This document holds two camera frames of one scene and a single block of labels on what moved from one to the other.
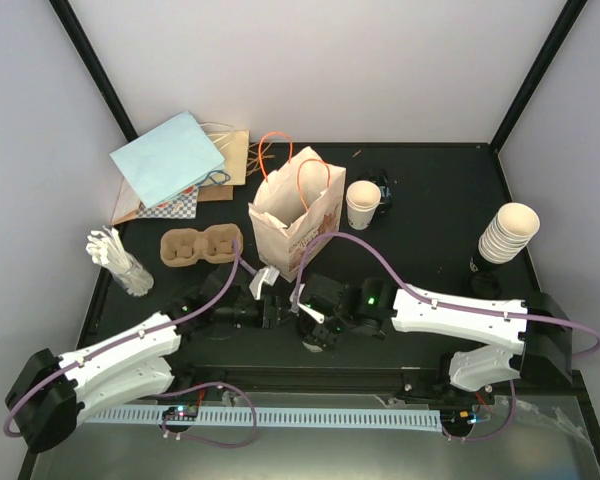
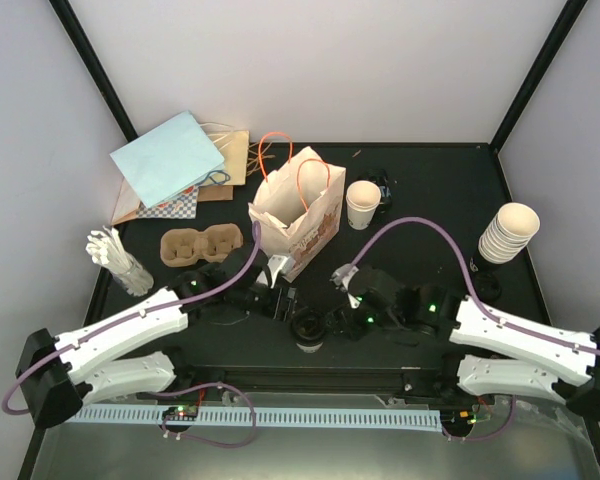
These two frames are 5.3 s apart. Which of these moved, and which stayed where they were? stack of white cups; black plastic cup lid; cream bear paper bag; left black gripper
Moved: left black gripper
Stayed: stack of white cups; cream bear paper bag; black plastic cup lid
